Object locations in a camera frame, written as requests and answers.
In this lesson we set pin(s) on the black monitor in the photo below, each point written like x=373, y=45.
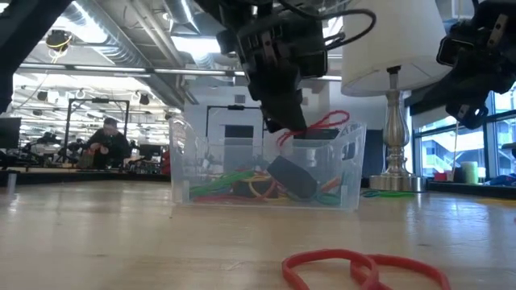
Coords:
x=10, y=133

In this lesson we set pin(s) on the black wide rubber band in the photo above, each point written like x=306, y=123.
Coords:
x=244, y=190
x=292, y=177

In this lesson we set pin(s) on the teal rubber band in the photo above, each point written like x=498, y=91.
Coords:
x=328, y=199
x=369, y=194

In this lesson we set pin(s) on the person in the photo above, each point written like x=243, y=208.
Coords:
x=109, y=145

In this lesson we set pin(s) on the red crates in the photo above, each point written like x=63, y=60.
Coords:
x=165, y=161

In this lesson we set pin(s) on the silver ceiling duct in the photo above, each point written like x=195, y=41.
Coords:
x=181, y=12

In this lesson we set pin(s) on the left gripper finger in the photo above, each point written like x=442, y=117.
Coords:
x=293, y=110
x=271, y=113

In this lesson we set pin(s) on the pale green cylinder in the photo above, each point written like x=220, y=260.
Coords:
x=469, y=173

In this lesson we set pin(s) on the black gantry frame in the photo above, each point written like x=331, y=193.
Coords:
x=96, y=100
x=235, y=107

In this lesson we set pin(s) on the thin yellow rubber band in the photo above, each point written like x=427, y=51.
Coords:
x=258, y=189

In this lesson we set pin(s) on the long ceiling light bar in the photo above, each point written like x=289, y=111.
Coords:
x=121, y=69

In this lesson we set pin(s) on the blue object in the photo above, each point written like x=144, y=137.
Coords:
x=504, y=180

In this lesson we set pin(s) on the wide green rubber band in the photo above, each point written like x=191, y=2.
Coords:
x=221, y=182

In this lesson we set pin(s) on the clear plastic bin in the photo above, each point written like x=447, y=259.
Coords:
x=185, y=161

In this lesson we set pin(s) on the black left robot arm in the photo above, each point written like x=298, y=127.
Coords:
x=24, y=24

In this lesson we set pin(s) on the white shade table lamp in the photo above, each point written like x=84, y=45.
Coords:
x=395, y=48

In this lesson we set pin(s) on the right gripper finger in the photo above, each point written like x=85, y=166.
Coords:
x=437, y=94
x=471, y=104

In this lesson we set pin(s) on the small red box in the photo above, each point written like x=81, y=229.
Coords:
x=440, y=176

